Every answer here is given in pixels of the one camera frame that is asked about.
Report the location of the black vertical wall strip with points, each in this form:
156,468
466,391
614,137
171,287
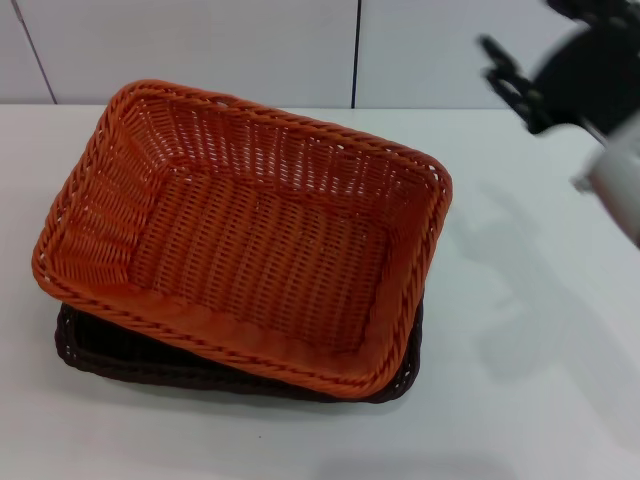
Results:
356,50

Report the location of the dark brown wicker basket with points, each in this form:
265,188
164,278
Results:
150,357

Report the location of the orange wicker basket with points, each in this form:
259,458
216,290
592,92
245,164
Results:
260,250

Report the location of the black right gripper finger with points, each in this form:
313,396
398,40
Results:
515,97
500,52

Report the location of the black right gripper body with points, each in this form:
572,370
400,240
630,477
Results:
585,85

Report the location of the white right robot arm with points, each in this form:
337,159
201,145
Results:
617,185

